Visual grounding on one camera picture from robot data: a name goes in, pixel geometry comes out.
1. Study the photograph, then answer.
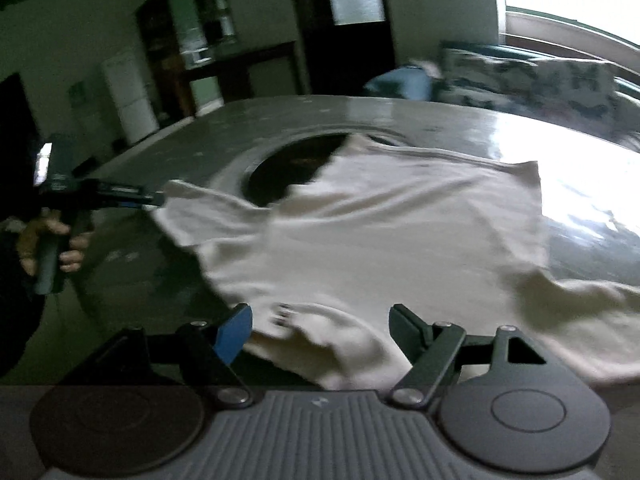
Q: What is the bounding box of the cream white sweater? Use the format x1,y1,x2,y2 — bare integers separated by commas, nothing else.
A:
153,134,639,390

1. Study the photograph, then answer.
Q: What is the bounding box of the person's left hand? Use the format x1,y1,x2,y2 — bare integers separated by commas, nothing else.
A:
16,210,94,278

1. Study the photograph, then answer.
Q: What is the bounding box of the white refrigerator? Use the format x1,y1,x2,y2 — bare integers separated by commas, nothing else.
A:
102,49,158,145

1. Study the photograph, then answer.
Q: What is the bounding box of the blue corner sofa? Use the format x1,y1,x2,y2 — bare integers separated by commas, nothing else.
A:
364,42,639,151

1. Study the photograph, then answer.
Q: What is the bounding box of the blue cushion sofa end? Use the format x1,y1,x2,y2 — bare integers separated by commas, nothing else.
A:
364,65,433,102

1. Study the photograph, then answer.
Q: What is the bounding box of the dark door with glass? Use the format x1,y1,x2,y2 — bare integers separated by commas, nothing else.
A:
293,0,396,96

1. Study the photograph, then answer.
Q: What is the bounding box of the butterfly print pillow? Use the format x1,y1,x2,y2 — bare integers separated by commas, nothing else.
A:
438,48,617,136

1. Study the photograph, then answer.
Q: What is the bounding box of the large window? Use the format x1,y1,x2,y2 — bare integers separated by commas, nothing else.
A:
504,0,639,65

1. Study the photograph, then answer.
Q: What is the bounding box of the round hole metal ring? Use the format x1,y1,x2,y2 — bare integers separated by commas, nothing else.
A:
214,126,411,208

